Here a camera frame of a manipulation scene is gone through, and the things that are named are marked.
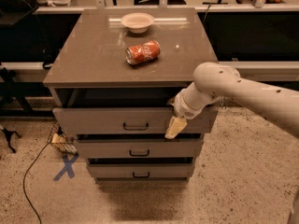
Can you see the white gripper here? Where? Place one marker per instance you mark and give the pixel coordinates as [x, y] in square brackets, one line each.
[182, 108]

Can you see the grey top drawer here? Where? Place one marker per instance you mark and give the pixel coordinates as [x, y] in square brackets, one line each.
[147, 120]

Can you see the grey drawer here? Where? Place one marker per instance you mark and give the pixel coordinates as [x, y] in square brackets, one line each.
[147, 120]
[141, 171]
[136, 148]

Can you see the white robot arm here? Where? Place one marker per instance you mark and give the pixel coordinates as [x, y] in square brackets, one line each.
[248, 171]

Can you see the grey middle drawer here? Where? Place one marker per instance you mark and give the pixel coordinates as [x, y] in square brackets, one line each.
[136, 148]

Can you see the grey drawer cabinet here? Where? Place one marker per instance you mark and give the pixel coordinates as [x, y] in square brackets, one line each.
[91, 71]

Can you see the grey bottom drawer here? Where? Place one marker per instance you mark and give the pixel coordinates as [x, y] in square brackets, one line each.
[141, 171]

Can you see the crushed orange soda can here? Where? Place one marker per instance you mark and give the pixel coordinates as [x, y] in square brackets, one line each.
[145, 52]

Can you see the white paper bowl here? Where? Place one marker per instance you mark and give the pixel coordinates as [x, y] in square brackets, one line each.
[137, 23]

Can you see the blue tape cross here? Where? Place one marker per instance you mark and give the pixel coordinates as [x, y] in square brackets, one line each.
[67, 169]

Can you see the black office chair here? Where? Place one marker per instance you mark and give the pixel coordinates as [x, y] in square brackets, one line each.
[12, 11]

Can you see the wire basket with items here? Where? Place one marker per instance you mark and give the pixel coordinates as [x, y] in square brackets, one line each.
[60, 141]

